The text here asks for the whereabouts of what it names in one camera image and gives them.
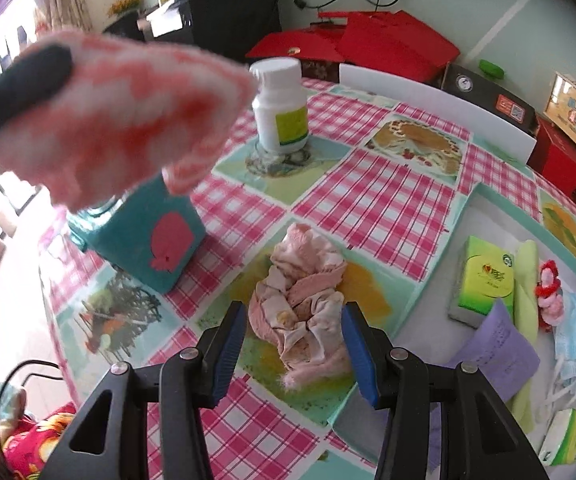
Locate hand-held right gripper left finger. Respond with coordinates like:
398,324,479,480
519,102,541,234
40,301,247,480

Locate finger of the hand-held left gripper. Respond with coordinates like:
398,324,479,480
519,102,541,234
0,44,74,146

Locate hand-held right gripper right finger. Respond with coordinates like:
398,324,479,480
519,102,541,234
340,301,551,480

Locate pale pink cloth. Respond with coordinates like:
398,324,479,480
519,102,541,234
247,222,356,391

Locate pink white fluffy cloth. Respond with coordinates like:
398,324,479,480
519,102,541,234
0,30,259,213

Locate purple packet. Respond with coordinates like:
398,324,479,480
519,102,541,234
428,300,541,480

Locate green tissue packet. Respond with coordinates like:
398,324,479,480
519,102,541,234
448,236,516,330
538,407,576,467

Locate light green cloth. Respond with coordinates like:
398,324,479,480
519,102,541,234
505,239,542,436

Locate teal shallow cardboard tray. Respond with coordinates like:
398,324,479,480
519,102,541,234
328,182,576,480

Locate red white knot ornament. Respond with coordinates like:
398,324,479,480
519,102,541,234
535,259,566,333

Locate blue face mask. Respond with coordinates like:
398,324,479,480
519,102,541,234
550,292,576,406

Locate yellow flowers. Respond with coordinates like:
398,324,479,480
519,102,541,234
108,0,147,17

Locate teal box with red patch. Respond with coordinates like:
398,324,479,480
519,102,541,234
66,175,207,295

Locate colourful printed blanket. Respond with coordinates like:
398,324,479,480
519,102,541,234
0,375,76,480

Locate black machine with screen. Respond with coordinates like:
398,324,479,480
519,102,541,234
145,0,283,63

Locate white plastic bottle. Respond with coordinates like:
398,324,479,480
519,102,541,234
249,57,310,153

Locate white board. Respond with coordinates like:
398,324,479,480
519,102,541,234
339,62,538,163

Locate red box with window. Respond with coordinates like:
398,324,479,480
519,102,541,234
526,117,576,236

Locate black flat box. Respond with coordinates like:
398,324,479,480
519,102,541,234
440,62,538,136

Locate red gift bag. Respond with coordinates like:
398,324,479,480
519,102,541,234
318,10,461,83

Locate thin black cable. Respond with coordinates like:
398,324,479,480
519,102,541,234
0,357,64,421

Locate gold gift box with handle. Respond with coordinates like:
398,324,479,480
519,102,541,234
542,72,576,168

